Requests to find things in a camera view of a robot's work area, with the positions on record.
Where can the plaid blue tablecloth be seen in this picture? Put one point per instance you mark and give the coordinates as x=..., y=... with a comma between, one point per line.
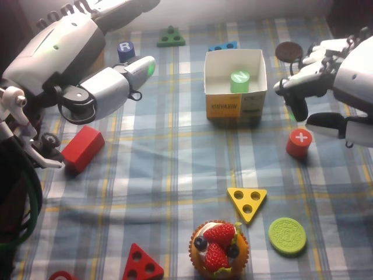
x=175, y=163

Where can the chocolate sandwich cookie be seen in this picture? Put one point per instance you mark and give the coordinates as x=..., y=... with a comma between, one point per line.
x=288, y=52

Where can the toy strawberry fruit tart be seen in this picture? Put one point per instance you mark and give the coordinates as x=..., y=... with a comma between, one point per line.
x=218, y=251

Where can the red rectangular block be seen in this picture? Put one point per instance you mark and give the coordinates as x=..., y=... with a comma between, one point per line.
x=83, y=148

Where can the yellow triangle block with holes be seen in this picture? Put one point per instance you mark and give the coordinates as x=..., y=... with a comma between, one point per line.
x=246, y=204

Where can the green cylinder with letter N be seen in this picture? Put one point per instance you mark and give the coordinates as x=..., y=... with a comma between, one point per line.
x=240, y=83

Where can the red triangle block with holes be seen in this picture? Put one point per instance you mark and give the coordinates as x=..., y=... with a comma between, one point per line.
x=140, y=266

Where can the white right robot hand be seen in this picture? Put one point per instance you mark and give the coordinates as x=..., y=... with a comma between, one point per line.
x=355, y=76

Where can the white paper box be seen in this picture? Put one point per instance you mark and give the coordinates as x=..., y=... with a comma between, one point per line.
x=233, y=108

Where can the red cylinder with letter O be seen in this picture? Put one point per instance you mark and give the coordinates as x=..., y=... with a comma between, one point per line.
x=61, y=276

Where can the green sandwich cookie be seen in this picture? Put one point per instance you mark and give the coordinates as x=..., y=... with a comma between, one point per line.
x=287, y=237

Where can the green triangle block with holes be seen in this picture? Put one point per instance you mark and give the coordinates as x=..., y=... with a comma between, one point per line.
x=170, y=39

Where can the blue round letter block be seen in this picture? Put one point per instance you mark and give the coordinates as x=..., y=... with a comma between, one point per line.
x=126, y=52

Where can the blue triangle block with holes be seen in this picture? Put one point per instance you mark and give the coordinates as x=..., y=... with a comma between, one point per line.
x=223, y=46

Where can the red round disc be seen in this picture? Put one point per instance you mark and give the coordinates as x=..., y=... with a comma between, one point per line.
x=297, y=144

